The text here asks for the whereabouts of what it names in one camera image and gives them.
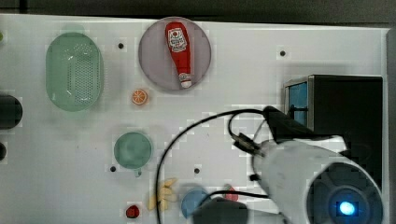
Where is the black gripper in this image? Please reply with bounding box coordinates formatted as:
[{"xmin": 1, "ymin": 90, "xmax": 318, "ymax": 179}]
[{"xmin": 262, "ymin": 106, "xmax": 315, "ymax": 142}]

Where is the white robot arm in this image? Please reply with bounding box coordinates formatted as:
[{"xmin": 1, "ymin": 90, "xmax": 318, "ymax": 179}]
[{"xmin": 191, "ymin": 106, "xmax": 384, "ymax": 224}]

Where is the red strawberry toy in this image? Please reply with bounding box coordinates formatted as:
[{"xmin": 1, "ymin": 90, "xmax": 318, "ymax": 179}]
[{"xmin": 223, "ymin": 184, "xmax": 239, "ymax": 202}]

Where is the blue cup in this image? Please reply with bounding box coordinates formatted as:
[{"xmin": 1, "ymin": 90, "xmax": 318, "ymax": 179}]
[{"xmin": 180, "ymin": 187, "xmax": 208, "ymax": 219}]

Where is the red ketchup bottle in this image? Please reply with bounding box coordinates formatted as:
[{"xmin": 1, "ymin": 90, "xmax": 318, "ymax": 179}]
[{"xmin": 165, "ymin": 21, "xmax": 192, "ymax": 89}]

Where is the grey round plate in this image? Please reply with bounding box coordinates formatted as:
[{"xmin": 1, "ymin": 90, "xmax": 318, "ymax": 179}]
[{"xmin": 138, "ymin": 17, "xmax": 211, "ymax": 91}]

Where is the green mug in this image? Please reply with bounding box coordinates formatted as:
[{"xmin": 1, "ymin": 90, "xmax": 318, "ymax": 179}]
[{"xmin": 113, "ymin": 132, "xmax": 152, "ymax": 178}]

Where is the small red apple toy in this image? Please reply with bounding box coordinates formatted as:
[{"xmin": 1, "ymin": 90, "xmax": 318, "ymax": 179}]
[{"xmin": 125, "ymin": 205, "xmax": 140, "ymax": 218}]

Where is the green oval colander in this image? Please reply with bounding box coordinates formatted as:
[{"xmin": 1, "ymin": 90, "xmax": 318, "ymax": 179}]
[{"xmin": 46, "ymin": 33, "xmax": 104, "ymax": 112}]

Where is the large black cylinder holder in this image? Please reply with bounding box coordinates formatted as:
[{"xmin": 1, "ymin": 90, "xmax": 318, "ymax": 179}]
[{"xmin": 0, "ymin": 95, "xmax": 23, "ymax": 130}]

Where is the small black cylinder holder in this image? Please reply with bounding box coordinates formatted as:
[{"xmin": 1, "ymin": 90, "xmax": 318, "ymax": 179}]
[{"xmin": 0, "ymin": 143, "xmax": 7, "ymax": 161}]

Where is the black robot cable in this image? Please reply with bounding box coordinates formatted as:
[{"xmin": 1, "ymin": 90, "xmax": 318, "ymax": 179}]
[{"xmin": 154, "ymin": 108, "xmax": 270, "ymax": 224}]

